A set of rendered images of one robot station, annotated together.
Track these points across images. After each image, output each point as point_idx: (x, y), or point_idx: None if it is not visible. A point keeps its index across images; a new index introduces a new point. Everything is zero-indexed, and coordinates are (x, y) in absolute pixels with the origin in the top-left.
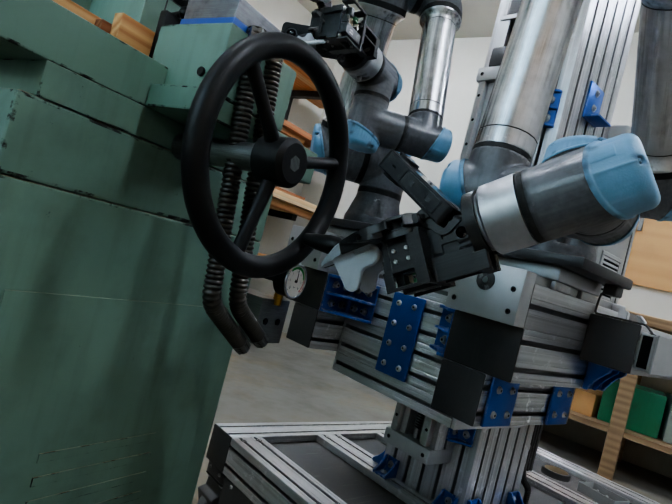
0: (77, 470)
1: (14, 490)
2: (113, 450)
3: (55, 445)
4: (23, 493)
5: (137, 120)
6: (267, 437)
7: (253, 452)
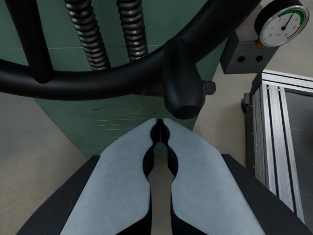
0: (115, 115)
1: (89, 117)
2: (132, 110)
3: (98, 107)
4: (94, 118)
5: None
6: (288, 88)
7: (266, 99)
